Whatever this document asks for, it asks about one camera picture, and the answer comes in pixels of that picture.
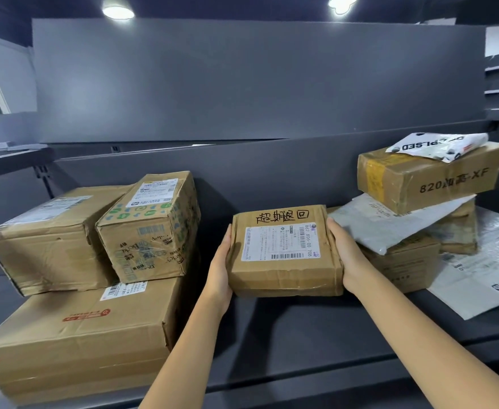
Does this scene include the person's left hand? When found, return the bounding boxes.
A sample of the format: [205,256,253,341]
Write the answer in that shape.
[205,224,235,311]

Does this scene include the red logo cardboard box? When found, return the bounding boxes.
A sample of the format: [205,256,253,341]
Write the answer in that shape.
[0,251,200,407]

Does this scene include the person's left forearm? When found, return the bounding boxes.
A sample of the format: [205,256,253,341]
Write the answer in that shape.
[138,291,233,409]

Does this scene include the black printed small cardboard box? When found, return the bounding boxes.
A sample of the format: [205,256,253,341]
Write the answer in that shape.
[326,205,443,295]

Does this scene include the medium brown cardboard box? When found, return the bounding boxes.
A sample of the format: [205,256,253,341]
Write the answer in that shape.
[0,185,134,298]

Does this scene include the person's right forearm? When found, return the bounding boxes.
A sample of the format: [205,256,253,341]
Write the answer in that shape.
[356,268,499,409]

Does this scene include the white label tall cardboard box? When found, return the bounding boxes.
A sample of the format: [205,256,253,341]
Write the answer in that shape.
[94,170,202,285]

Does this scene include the long black lettered cardboard box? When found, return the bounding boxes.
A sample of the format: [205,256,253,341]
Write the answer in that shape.
[356,141,499,216]

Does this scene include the large white poly mailer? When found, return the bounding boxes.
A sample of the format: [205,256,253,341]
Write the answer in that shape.
[426,206,499,322]

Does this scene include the person's right hand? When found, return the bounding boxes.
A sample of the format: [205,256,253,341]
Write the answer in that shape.
[326,216,376,297]

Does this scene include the white black-lettered poly bag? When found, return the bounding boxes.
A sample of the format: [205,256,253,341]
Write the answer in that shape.
[385,132,489,164]

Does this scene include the dark grey metal shelving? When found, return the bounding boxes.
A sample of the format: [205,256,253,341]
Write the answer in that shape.
[0,147,59,320]
[0,119,499,409]

